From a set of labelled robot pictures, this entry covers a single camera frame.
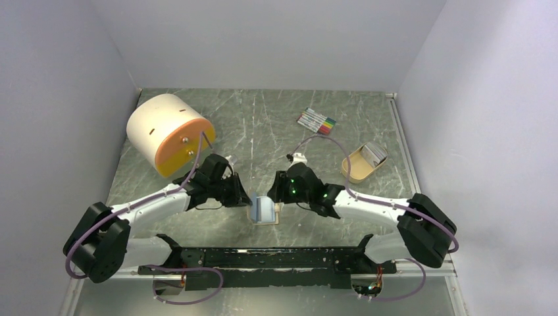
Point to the stack of cards in tray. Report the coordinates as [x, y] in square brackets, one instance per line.
[374, 154]

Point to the beige oval plastic tray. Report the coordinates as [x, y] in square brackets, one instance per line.
[357, 168]

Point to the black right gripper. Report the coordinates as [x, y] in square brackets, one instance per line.
[278, 192]

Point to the pack of coloured marker pens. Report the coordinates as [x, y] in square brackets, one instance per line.
[316, 122]

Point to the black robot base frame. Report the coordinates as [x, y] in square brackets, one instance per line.
[205, 268]

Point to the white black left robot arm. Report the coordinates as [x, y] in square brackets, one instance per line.
[104, 241]

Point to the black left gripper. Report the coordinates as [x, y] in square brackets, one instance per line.
[239, 197]

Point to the aluminium table edge rail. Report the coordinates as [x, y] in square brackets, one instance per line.
[455, 295]

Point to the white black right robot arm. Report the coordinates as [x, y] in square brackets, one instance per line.
[420, 229]

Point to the round pink yellow drawer box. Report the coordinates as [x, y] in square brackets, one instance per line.
[156, 129]

